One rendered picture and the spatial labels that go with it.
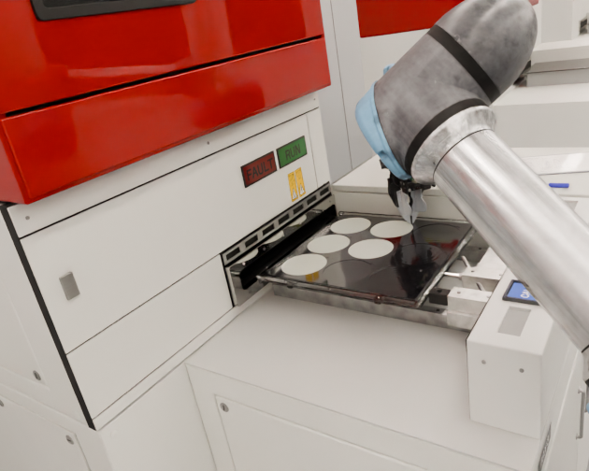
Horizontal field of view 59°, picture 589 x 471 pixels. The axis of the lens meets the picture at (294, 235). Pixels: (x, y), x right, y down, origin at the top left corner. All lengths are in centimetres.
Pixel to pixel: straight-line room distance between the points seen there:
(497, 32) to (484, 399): 48
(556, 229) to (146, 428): 78
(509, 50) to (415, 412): 52
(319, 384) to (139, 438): 34
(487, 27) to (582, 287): 29
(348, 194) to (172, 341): 63
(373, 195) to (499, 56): 78
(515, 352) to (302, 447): 42
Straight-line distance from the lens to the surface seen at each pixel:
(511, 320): 80
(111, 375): 96
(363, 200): 138
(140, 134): 87
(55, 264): 86
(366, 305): 107
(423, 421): 84
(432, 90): 62
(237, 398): 101
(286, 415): 95
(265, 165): 118
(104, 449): 101
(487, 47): 64
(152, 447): 108
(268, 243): 118
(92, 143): 82
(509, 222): 56
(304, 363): 97
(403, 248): 115
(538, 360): 74
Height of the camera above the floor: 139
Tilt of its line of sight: 22 degrees down
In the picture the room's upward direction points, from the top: 10 degrees counter-clockwise
